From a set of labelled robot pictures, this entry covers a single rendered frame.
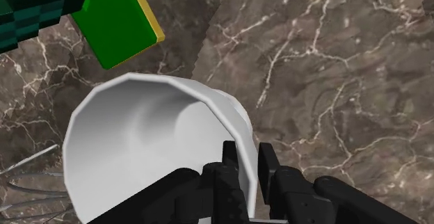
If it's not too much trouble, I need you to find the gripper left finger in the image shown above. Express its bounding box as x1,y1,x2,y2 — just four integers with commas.
87,140,251,224

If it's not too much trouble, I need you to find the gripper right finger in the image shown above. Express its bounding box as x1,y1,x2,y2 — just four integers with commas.
258,142,421,224

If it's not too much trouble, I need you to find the dark green patterned robot stand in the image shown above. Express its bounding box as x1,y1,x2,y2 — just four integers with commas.
0,0,93,54

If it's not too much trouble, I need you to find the green box with yellow edge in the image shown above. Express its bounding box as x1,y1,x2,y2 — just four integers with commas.
70,0,166,70

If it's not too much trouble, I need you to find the silver wire whisk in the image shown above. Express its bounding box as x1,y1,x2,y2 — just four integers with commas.
0,143,75,224

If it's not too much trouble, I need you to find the white bowl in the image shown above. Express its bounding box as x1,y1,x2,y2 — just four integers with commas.
62,72,259,224

